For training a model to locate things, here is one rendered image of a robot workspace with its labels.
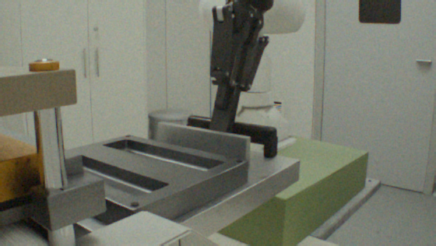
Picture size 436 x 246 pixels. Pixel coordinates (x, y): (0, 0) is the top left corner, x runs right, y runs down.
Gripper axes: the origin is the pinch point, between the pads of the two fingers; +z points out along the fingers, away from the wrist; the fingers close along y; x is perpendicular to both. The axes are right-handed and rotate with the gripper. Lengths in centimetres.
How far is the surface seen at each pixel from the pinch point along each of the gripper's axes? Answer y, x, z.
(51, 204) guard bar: -32.9, -13.1, 10.7
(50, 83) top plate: -34.4, -12.8, 4.4
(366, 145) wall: 276, 46, -25
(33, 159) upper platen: -32.5, -9.6, 8.9
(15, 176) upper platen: -33.6, -9.6, 10.0
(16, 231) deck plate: -23.8, 6.8, 19.1
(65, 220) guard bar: -31.8, -13.1, 11.6
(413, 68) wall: 251, 12, -86
